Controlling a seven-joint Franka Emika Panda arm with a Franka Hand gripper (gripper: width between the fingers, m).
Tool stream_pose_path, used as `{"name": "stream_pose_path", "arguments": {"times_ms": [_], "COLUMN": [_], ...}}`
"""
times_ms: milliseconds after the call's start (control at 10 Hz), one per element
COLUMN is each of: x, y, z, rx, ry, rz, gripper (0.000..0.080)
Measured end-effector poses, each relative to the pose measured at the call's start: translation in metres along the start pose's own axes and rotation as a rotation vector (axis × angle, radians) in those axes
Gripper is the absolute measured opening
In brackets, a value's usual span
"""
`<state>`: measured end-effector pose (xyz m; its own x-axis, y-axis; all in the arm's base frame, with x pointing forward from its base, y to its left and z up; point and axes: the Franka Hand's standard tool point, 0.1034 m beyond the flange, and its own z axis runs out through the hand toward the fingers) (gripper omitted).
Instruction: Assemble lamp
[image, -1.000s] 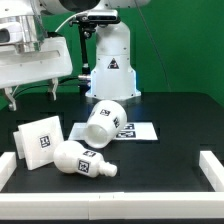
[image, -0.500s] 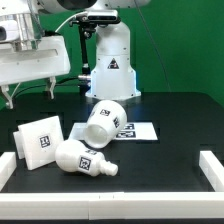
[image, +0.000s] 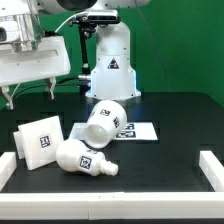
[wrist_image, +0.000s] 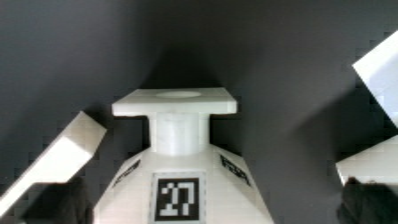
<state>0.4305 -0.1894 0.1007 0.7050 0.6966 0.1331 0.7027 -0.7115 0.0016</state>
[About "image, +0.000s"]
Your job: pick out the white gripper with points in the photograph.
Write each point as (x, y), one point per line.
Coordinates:
(48, 61)

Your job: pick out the white lamp base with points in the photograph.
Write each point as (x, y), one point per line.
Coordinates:
(37, 141)

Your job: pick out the white lamp bulb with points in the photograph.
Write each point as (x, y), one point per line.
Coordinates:
(73, 155)

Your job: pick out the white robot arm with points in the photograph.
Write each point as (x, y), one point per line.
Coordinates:
(112, 76)

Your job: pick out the white lamp shade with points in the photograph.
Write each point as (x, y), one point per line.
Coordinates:
(106, 120)

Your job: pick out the white left barrier block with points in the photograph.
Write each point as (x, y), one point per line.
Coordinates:
(7, 167)

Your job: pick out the white barrier block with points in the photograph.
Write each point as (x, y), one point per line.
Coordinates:
(7, 167)
(212, 169)

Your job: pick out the white marker paper sheet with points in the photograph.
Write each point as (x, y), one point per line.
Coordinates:
(132, 131)

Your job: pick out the white right barrier block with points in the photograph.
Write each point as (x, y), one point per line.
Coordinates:
(212, 169)

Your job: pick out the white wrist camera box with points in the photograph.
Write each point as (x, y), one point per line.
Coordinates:
(23, 32)

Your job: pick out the white front barrier wall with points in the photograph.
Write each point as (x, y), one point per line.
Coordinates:
(120, 205)

